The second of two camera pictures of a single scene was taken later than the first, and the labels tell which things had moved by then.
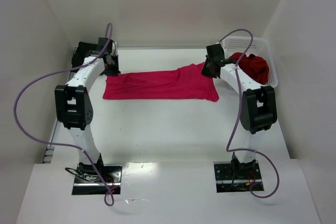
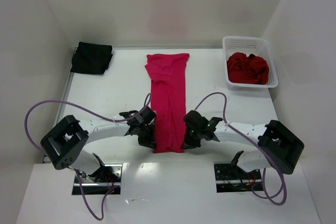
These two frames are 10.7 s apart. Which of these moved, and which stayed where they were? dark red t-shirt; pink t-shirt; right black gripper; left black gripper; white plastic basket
Moved: pink t-shirt; right black gripper; left black gripper
Stayed: white plastic basket; dark red t-shirt
